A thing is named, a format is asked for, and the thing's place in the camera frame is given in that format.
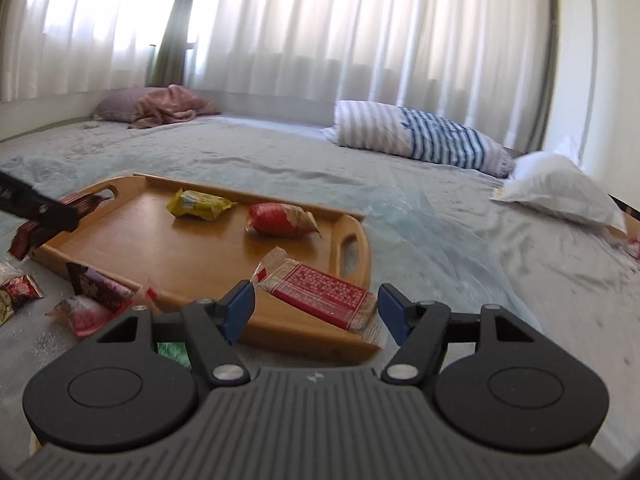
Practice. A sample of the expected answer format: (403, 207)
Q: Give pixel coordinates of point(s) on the white sheer curtain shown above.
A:
(484, 63)

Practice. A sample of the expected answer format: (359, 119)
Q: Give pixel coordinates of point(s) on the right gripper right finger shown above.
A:
(419, 329)

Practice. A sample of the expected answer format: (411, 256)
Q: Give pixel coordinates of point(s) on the red white biscuit packet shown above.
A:
(330, 299)

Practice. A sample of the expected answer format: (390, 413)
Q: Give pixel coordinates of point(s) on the purple pillow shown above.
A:
(120, 106)

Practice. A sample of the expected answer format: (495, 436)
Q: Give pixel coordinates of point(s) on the pink cake packet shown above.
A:
(85, 316)

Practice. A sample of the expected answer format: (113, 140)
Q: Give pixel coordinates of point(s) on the olive green drape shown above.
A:
(170, 58)

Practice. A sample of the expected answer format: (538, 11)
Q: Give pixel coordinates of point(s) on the green snack packet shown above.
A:
(176, 351)

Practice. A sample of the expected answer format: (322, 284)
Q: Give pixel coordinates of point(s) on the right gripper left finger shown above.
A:
(212, 327)

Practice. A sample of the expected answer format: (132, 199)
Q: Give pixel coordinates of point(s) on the dark red wafer packet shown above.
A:
(98, 287)

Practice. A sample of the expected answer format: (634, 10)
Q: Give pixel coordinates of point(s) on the wooden serving tray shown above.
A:
(134, 239)

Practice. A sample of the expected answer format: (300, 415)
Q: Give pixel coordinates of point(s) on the dark red chocolate bar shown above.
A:
(34, 233)

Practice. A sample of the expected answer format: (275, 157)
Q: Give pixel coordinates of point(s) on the pink blanket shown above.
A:
(170, 105)

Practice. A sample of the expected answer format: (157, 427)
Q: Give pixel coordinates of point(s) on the yellow snack packet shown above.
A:
(199, 205)

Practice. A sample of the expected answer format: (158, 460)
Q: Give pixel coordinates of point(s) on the gold red snack packet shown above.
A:
(16, 290)

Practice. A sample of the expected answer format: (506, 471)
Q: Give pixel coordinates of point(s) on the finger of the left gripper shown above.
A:
(22, 201)

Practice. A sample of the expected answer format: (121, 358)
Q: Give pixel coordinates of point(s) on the blue white striped pillow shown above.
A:
(418, 135)

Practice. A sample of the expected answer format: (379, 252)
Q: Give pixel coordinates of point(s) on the light blue bedspread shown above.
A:
(435, 232)

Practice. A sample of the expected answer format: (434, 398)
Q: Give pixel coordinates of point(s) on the small white object on bed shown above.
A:
(90, 125)

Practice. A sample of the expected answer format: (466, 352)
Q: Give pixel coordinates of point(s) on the red orange snack bag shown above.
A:
(281, 220)

